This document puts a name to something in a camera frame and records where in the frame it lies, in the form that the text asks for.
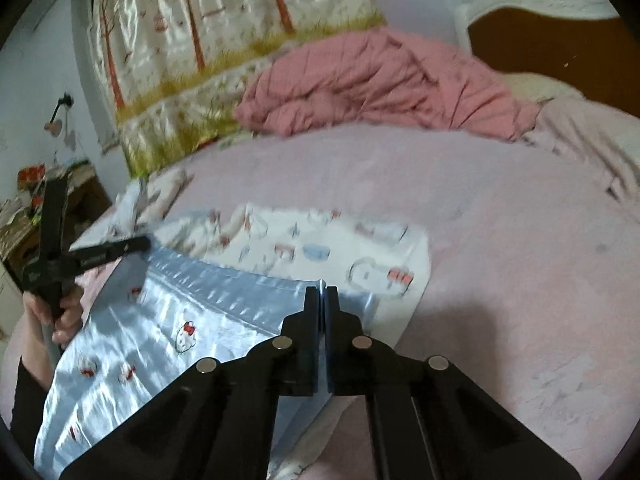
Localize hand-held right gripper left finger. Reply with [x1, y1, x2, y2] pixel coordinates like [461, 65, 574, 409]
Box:
[59, 286, 321, 480]

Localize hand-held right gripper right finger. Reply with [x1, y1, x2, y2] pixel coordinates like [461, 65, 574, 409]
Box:
[324, 286, 583, 480]

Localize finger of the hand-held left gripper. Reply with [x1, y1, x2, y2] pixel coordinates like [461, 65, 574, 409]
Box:
[40, 178, 70, 263]
[67, 236, 152, 272]

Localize blue satin pants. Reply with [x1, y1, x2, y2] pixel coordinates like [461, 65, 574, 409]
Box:
[34, 249, 382, 480]

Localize person's left hand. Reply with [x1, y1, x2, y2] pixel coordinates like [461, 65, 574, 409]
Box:
[22, 284, 86, 347]

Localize white cabinet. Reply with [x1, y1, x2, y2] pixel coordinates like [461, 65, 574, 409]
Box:
[0, 259, 24, 342]

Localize red printed box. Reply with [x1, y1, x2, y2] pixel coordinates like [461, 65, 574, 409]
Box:
[17, 164, 49, 187]

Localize white folded garment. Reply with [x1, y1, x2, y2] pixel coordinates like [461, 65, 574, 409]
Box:
[144, 166, 195, 222]

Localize pink bed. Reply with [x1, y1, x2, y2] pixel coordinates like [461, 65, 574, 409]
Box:
[0, 120, 640, 480]

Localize tree print curtain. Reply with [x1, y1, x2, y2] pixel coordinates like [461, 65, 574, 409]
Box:
[87, 0, 389, 177]

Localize pink quilt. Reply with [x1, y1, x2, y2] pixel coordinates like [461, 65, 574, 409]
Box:
[234, 27, 540, 144]

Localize cream pillow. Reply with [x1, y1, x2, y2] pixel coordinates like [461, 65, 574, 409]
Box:
[504, 72, 587, 107]

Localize pale pink blanket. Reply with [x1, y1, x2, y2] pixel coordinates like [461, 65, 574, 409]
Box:
[524, 97, 640, 204]

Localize white and brown headboard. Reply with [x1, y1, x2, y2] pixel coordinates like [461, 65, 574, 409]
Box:
[455, 0, 640, 122]

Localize wall lamp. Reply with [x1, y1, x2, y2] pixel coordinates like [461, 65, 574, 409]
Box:
[44, 92, 77, 137]

